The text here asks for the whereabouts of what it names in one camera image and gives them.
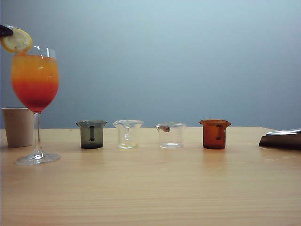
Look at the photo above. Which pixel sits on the small amber beaker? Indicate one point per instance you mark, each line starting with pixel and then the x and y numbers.
pixel 211 136

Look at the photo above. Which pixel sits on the clear graduated beaker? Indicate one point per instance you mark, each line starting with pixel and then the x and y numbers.
pixel 171 137

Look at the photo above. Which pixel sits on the silver-taped right gripper finger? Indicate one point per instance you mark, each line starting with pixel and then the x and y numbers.
pixel 285 132

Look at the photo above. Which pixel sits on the small grey tinted beaker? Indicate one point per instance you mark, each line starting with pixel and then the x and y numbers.
pixel 85 139

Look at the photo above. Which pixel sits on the clear beaker with yellow residue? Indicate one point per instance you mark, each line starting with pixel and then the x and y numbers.
pixel 127 134

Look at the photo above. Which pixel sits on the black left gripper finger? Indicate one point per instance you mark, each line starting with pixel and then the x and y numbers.
pixel 5 32

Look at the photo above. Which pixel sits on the yellow lemon slice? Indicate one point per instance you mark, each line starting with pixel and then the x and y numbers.
pixel 18 41

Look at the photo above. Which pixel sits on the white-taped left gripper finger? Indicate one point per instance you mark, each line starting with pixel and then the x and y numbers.
pixel 6 26

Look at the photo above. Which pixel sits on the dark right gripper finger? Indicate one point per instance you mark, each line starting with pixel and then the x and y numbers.
pixel 282 141

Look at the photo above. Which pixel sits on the wine glass with orange-red drink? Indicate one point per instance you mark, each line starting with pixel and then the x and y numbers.
pixel 34 77

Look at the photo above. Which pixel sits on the beige paper cup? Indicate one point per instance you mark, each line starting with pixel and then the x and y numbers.
pixel 18 129

